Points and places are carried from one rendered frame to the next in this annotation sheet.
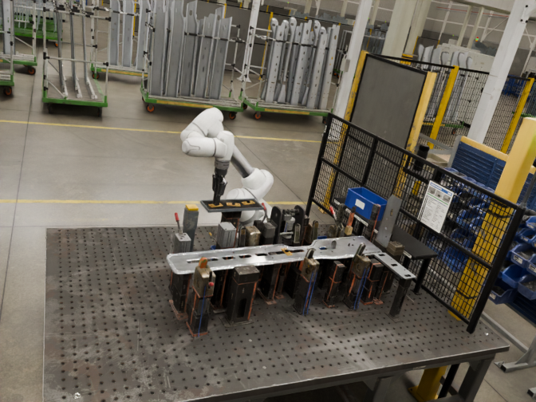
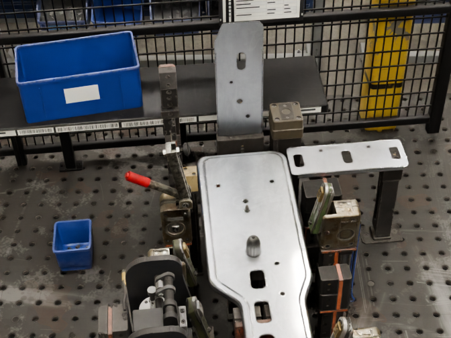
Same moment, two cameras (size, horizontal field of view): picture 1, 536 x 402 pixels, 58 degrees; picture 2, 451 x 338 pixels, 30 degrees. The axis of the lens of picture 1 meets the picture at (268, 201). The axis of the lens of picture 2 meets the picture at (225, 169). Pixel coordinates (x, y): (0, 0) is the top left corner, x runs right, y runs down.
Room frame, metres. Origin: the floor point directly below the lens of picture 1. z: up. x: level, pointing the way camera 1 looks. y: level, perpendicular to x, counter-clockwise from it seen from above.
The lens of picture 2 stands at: (2.17, 0.65, 2.41)
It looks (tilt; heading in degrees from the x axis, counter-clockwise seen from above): 44 degrees down; 298
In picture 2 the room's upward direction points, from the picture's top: 2 degrees counter-clockwise
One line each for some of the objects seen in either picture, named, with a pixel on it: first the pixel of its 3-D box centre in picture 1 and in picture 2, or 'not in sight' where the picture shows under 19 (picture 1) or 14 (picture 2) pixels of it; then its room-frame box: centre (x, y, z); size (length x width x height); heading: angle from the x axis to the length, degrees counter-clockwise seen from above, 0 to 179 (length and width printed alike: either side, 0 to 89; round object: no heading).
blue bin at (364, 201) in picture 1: (367, 203); (79, 76); (3.32, -0.72, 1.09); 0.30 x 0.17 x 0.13; 38
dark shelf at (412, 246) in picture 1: (380, 225); (154, 95); (3.16, -0.82, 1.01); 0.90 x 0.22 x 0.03; 32
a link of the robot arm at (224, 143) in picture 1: (222, 144); not in sight; (2.60, 0.31, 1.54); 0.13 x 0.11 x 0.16; 122
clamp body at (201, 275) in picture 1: (201, 301); not in sight; (2.04, 0.23, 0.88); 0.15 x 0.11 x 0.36; 32
